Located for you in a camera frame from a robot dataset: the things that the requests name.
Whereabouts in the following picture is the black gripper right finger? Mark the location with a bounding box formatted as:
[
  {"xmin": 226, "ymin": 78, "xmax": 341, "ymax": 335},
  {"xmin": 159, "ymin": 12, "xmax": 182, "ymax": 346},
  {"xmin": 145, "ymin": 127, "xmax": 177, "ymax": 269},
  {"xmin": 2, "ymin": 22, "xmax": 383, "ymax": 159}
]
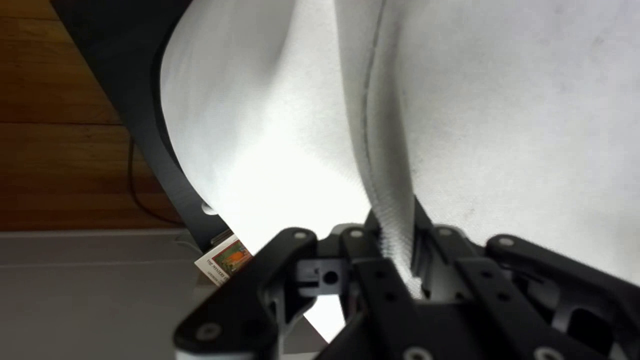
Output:
[{"xmin": 408, "ymin": 198, "xmax": 640, "ymax": 360}]

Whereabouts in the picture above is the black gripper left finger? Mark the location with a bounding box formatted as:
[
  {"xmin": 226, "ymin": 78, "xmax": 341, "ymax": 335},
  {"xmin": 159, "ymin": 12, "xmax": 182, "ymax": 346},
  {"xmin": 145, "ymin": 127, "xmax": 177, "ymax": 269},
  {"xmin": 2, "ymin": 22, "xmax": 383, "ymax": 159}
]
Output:
[{"xmin": 173, "ymin": 223, "xmax": 416, "ymax": 360}]

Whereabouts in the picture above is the white laundry bag black rim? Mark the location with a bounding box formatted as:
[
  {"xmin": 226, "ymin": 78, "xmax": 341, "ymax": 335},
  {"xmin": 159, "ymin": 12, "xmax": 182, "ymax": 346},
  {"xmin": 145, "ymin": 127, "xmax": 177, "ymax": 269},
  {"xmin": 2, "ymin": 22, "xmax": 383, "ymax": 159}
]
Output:
[{"xmin": 158, "ymin": 0, "xmax": 640, "ymax": 343}]

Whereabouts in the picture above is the thin black floor cable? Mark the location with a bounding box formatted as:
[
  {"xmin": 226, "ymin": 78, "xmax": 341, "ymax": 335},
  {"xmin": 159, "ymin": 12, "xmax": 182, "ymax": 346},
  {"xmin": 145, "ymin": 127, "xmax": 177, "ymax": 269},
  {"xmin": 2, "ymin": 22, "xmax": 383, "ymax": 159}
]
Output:
[{"xmin": 126, "ymin": 137, "xmax": 184, "ymax": 228}]

